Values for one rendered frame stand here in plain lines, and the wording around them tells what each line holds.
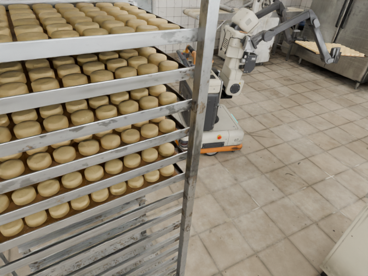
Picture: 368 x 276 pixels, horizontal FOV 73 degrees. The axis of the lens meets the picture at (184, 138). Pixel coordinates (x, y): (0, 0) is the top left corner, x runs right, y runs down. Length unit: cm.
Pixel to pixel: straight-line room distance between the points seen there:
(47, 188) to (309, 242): 186
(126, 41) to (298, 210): 207
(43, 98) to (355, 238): 159
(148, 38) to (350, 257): 159
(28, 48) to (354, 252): 171
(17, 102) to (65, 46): 13
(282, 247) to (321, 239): 33
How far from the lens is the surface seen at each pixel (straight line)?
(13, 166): 68
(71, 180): 73
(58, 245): 84
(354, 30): 508
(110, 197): 81
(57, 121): 62
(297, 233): 220
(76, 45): 52
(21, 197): 73
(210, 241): 196
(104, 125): 60
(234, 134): 251
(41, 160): 67
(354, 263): 181
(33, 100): 54
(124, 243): 176
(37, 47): 51
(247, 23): 231
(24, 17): 72
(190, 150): 75
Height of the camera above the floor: 164
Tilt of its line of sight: 36 degrees down
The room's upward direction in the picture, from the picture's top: 4 degrees clockwise
